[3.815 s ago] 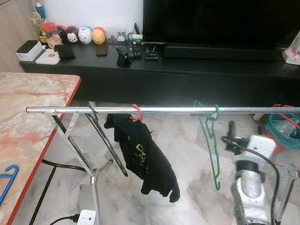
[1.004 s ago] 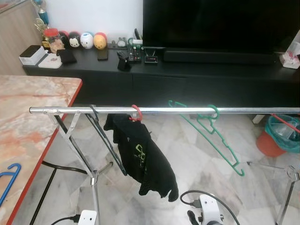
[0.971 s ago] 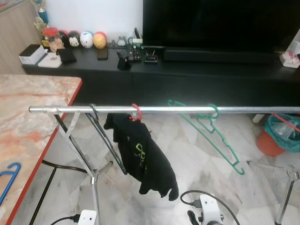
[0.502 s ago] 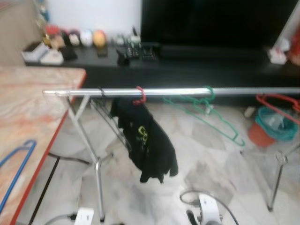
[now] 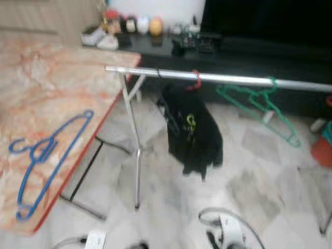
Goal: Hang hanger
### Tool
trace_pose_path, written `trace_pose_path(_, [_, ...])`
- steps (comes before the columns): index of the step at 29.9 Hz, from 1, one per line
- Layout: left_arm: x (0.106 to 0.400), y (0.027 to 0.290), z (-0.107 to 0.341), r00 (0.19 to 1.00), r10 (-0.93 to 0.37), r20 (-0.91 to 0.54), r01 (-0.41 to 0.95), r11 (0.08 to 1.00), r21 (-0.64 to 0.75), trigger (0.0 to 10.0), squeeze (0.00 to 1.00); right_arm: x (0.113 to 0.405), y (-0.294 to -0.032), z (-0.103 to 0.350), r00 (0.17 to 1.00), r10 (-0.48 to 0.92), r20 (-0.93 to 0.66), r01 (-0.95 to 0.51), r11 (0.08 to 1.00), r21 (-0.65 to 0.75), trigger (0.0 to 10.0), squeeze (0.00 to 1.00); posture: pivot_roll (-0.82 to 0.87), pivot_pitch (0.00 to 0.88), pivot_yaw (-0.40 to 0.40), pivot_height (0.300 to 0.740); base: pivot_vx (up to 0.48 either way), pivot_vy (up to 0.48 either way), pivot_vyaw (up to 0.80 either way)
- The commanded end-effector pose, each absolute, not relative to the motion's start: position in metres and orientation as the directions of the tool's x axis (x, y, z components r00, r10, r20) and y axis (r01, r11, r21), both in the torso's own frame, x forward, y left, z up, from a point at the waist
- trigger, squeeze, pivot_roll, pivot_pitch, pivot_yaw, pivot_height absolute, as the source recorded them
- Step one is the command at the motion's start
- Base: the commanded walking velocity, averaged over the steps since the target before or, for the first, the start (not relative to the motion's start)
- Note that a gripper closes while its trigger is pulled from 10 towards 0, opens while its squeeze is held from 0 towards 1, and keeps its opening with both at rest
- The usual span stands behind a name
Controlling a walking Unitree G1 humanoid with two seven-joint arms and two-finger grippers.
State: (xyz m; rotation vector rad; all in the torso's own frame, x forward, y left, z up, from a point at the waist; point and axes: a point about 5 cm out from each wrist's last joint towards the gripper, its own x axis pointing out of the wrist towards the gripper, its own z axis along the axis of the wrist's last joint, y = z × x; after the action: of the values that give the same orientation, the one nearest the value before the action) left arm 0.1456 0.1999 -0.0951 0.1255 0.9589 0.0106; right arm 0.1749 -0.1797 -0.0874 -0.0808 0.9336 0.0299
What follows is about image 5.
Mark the red capped figurine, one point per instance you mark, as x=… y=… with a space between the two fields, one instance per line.
x=111 y=21

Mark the blue plastic hanger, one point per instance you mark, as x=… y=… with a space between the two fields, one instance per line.
x=39 y=150

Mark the red plastic hanger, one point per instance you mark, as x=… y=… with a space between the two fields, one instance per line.
x=197 y=83

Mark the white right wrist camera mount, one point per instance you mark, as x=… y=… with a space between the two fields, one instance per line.
x=231 y=233

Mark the silver metal clothes rack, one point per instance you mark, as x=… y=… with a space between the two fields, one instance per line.
x=233 y=79

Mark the orange egg figurine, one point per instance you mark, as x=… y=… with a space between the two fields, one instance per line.
x=156 y=26

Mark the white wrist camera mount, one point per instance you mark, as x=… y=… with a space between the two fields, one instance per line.
x=231 y=233
x=95 y=241

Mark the black flat television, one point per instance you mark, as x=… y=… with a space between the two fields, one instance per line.
x=270 y=21

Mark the black and white figurine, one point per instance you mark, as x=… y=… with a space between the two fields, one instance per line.
x=130 y=25

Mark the white egg figurine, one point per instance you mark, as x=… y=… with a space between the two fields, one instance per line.
x=142 y=25

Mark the black T-shirt green print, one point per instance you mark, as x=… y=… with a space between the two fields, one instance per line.
x=192 y=135

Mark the green plastic hanger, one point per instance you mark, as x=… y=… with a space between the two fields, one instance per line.
x=258 y=97

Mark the small white shoe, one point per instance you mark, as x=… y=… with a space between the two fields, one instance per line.
x=109 y=42
x=93 y=37

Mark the orange bin teal bag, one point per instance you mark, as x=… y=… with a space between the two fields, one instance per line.
x=321 y=150

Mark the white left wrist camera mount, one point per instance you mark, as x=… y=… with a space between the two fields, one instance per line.
x=95 y=241

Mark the black TV cabinet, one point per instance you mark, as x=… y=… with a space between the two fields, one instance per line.
x=249 y=57

